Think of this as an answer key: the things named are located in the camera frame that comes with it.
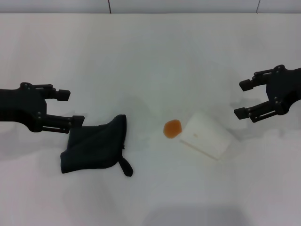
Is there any white paper cup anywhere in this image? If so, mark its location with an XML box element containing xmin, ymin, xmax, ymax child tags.
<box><xmin>179</xmin><ymin>112</ymin><xmax>232</xmax><ymax>161</ymax></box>

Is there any dark blue rag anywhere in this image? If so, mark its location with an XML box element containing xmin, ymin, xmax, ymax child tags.
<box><xmin>60</xmin><ymin>114</ymin><xmax>134</xmax><ymax>178</ymax></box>

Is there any brown liquid stain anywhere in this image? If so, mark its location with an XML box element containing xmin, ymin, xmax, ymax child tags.
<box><xmin>163</xmin><ymin>119</ymin><xmax>183</xmax><ymax>139</ymax></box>

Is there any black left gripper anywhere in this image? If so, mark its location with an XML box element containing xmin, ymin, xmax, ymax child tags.
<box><xmin>0</xmin><ymin>82</ymin><xmax>85</xmax><ymax>135</ymax></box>

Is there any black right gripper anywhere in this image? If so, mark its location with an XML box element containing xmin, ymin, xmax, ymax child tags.
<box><xmin>234</xmin><ymin>65</ymin><xmax>301</xmax><ymax>123</ymax></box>

